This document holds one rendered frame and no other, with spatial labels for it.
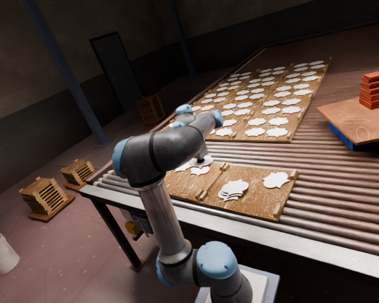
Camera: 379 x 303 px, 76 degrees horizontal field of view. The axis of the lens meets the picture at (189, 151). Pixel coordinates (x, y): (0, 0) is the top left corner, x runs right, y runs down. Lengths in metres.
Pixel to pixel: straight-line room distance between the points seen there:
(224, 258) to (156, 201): 0.28
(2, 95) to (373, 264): 6.06
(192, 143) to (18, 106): 5.71
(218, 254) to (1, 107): 5.66
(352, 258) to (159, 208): 0.68
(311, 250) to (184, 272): 0.48
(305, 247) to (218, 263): 0.39
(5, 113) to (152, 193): 5.53
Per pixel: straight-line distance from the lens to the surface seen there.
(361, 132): 1.49
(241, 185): 1.30
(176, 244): 0.82
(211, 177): 1.47
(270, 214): 1.17
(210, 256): 0.83
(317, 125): 1.85
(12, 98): 6.21
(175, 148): 0.64
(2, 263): 3.58
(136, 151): 0.67
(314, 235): 1.11
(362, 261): 1.06
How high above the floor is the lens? 1.76
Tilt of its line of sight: 27 degrees down
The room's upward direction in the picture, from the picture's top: 19 degrees counter-clockwise
